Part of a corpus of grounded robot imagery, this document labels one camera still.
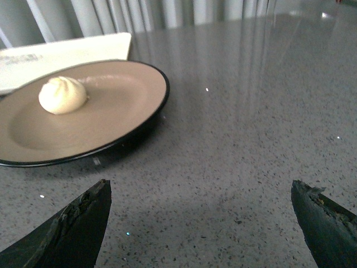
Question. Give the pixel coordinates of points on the beige plate with black rim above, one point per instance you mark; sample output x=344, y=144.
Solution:
x=123, y=97

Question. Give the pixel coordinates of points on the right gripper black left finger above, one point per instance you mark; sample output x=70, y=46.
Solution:
x=70, y=238

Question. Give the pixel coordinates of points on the grey pleated curtain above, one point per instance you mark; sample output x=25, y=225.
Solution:
x=35, y=22

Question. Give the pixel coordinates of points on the white bear-print tray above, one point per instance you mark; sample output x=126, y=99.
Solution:
x=21, y=65

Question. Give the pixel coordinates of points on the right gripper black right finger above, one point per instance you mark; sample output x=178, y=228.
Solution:
x=328, y=228

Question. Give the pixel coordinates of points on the white steamed bun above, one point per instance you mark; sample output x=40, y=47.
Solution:
x=62, y=95

